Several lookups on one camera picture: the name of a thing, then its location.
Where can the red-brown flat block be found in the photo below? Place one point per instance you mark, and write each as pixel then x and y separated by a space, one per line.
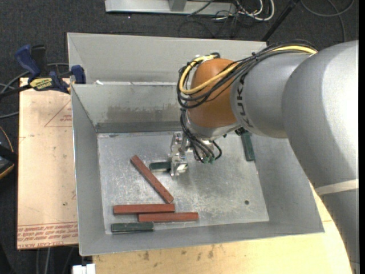
pixel 168 217
pixel 152 179
pixel 142 209

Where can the brown cardboard board, red print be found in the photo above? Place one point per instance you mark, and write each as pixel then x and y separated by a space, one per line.
pixel 45 167

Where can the grey metal bin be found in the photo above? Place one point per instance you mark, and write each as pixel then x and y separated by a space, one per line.
pixel 216 181

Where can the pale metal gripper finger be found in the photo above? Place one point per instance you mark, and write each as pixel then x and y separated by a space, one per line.
pixel 179 170
pixel 178 160

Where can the dark green flat block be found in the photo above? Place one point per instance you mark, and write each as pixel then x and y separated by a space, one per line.
pixel 159 166
pixel 131 227
pixel 248 148

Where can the black cylinder on white bracket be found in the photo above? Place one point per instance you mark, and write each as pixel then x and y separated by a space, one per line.
pixel 241 130

